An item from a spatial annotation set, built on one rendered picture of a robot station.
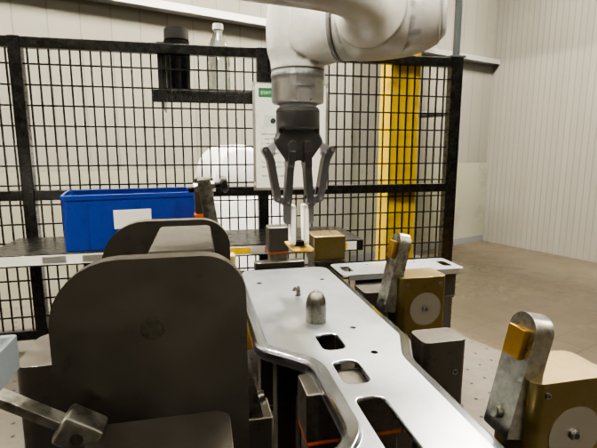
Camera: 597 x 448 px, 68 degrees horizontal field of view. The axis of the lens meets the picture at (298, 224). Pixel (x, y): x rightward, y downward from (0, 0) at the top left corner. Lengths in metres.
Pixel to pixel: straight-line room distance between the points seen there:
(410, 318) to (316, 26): 0.51
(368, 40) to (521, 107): 5.88
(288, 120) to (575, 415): 0.55
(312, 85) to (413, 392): 0.48
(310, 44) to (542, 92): 5.74
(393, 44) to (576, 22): 5.72
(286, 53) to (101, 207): 0.60
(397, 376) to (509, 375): 0.13
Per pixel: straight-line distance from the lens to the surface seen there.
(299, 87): 0.74
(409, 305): 0.81
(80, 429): 0.33
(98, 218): 1.14
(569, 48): 6.33
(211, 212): 0.75
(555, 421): 0.53
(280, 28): 0.76
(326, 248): 1.06
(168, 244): 0.37
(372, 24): 0.65
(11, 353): 0.27
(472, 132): 6.46
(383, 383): 0.54
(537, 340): 0.49
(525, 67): 6.56
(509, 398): 0.51
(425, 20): 0.68
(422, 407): 0.51
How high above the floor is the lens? 1.26
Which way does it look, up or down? 9 degrees down
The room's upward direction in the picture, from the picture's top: straight up
